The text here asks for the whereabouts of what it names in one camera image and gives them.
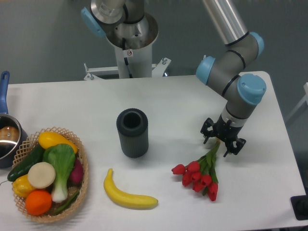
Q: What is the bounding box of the beige round disc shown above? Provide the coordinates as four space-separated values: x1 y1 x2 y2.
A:
27 162 56 189

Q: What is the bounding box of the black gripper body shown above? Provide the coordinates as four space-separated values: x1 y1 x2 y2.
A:
214 117 243 147

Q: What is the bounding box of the yellow squash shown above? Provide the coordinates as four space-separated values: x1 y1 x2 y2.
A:
38 131 78 154

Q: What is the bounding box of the orange fruit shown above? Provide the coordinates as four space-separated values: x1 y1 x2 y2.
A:
25 190 52 216

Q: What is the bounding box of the red tulip bouquet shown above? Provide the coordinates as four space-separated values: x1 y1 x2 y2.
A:
171 141 220 202

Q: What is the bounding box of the black device at edge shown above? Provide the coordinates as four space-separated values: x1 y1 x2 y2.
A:
290 195 308 220

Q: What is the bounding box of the yellow banana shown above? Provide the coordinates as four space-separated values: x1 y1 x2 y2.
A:
103 168 158 209

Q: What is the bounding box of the dark grey ribbed vase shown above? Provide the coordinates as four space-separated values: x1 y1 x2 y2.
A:
116 108 149 158

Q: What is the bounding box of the blue handled saucepan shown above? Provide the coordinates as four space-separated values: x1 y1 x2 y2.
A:
0 71 27 168

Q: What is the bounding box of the woven wicker basket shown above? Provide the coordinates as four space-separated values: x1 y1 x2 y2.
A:
13 127 89 223

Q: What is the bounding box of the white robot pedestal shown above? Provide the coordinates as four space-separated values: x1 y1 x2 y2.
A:
83 43 171 81

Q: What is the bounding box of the green bok choy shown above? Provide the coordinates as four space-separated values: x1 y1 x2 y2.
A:
43 143 75 203

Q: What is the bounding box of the green bean pod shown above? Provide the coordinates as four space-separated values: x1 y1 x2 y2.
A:
51 191 79 216

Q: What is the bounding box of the white furniture leg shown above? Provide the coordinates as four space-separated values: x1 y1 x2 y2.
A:
285 82 308 121

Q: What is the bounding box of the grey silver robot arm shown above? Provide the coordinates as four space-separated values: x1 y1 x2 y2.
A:
81 0 266 154

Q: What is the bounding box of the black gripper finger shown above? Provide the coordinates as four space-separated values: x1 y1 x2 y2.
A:
223 138 246 157
200 118 215 144

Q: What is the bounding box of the dark green cucumber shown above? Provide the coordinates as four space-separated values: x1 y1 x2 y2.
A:
7 144 45 182

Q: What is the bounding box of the yellow bell pepper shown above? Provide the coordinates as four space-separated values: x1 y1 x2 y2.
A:
12 174 36 198

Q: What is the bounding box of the purple red onion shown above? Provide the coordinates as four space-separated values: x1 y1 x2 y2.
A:
69 158 84 184

